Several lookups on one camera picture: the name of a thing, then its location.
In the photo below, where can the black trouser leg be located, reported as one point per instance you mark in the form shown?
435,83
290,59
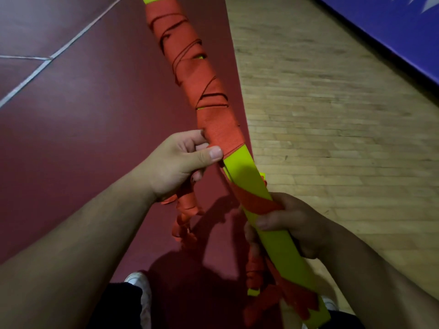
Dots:
116,304
343,322

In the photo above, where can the black left trouser leg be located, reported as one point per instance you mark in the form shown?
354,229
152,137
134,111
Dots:
116,304

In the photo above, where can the black right trouser leg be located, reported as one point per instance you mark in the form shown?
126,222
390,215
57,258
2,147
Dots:
343,322

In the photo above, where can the white right shoe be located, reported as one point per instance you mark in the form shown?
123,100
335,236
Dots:
331,304

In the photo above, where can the white left shoe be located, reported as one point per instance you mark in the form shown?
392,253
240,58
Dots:
144,287

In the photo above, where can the white shoe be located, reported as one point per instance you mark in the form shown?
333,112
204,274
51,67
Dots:
144,287
331,304

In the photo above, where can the person's right hand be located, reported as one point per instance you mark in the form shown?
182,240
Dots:
305,226

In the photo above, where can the person's right forearm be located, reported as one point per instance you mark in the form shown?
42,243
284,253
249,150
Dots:
384,284

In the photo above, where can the person's left forearm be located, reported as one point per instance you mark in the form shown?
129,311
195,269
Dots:
68,250

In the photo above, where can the person's left hand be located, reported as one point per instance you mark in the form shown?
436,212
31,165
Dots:
171,164

